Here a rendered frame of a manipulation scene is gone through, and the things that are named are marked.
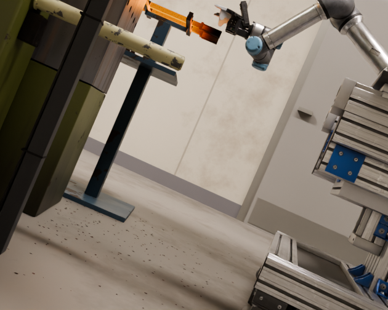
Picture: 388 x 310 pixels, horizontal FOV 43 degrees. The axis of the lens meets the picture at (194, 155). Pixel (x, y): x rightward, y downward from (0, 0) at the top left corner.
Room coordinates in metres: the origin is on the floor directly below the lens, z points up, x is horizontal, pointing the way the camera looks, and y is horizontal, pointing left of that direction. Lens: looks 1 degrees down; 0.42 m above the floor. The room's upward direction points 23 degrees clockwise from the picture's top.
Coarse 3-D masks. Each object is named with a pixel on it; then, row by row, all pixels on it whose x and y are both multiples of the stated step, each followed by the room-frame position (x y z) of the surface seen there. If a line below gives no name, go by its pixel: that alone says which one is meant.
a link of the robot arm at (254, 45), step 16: (320, 0) 2.07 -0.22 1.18; (336, 0) 2.05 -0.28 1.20; (352, 0) 2.08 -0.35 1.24; (304, 16) 2.09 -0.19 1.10; (320, 16) 2.08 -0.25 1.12; (336, 16) 2.10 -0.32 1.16; (272, 32) 2.13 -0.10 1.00; (288, 32) 2.12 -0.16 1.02; (256, 48) 2.13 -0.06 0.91; (272, 48) 2.17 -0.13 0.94
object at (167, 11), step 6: (150, 6) 2.29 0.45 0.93; (156, 6) 2.29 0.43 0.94; (162, 12) 2.31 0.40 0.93; (168, 12) 2.29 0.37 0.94; (174, 12) 2.29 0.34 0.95; (180, 18) 2.29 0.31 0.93; (192, 24) 2.29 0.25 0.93; (198, 24) 2.29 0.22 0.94; (204, 24) 2.29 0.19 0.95; (204, 30) 2.29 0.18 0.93; (210, 30) 2.30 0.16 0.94; (216, 30) 2.29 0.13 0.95; (216, 36) 2.30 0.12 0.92
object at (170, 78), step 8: (128, 56) 2.11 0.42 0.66; (136, 56) 2.11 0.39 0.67; (128, 64) 2.43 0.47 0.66; (136, 64) 2.28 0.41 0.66; (144, 64) 2.15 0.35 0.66; (152, 64) 2.11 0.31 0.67; (152, 72) 2.32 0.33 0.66; (160, 72) 2.18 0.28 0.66; (168, 72) 2.11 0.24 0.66; (168, 80) 2.37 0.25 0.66; (176, 80) 2.33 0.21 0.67
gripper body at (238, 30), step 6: (234, 18) 2.28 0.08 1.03; (240, 18) 2.28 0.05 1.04; (228, 24) 2.27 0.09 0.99; (234, 24) 2.28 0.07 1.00; (240, 24) 2.29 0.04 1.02; (246, 24) 2.29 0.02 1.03; (252, 24) 2.27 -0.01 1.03; (228, 30) 2.31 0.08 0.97; (234, 30) 2.27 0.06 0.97; (240, 30) 2.29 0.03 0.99; (246, 30) 2.29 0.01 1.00; (246, 36) 2.29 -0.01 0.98
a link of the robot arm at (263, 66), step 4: (268, 52) 2.24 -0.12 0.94; (272, 52) 2.28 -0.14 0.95; (268, 56) 2.25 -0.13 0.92; (272, 56) 2.30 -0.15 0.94; (256, 60) 2.24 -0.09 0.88; (260, 60) 2.23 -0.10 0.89; (264, 60) 2.25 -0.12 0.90; (268, 60) 2.27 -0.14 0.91; (252, 64) 2.29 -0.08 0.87; (256, 64) 2.27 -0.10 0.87; (260, 64) 2.26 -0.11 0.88; (264, 64) 2.27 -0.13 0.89; (268, 64) 2.29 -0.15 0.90; (256, 68) 2.31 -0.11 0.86; (260, 68) 2.28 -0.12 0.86; (264, 68) 2.28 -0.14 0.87
